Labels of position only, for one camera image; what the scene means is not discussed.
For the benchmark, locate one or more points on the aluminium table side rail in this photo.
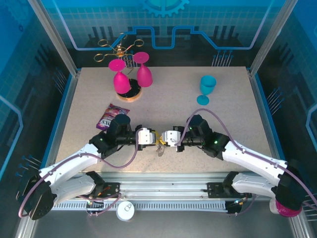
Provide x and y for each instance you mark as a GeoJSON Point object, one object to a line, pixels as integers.
{"type": "Point", "coordinates": [67, 111]}
{"type": "Point", "coordinates": [262, 111]}

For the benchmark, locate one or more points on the purple snack packet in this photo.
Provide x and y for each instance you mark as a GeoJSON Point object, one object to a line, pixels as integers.
{"type": "Point", "coordinates": [107, 116]}

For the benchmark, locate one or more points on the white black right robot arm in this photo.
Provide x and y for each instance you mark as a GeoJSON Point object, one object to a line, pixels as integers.
{"type": "Point", "coordinates": [255, 156]}

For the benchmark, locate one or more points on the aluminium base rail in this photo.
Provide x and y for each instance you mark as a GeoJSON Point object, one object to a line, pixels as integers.
{"type": "Point", "coordinates": [161, 183]}

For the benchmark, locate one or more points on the aluminium frame post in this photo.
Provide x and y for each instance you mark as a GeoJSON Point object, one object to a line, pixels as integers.
{"type": "Point", "coordinates": [53, 37]}
{"type": "Point", "coordinates": [271, 37]}

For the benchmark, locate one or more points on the teal plastic goblet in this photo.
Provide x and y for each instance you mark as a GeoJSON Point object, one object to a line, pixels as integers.
{"type": "Point", "coordinates": [207, 84]}

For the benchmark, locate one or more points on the white round lid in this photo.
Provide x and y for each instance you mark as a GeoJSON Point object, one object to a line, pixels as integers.
{"type": "Point", "coordinates": [122, 213]}

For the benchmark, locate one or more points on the pink and white cup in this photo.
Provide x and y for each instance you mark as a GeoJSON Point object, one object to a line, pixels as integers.
{"type": "Point", "coordinates": [284, 213]}

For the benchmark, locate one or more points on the pink plastic goblet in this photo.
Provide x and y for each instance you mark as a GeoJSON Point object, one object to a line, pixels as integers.
{"type": "Point", "coordinates": [144, 77]}
{"type": "Point", "coordinates": [121, 83]}

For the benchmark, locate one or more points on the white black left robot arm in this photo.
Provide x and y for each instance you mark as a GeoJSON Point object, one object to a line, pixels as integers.
{"type": "Point", "coordinates": [74, 161]}

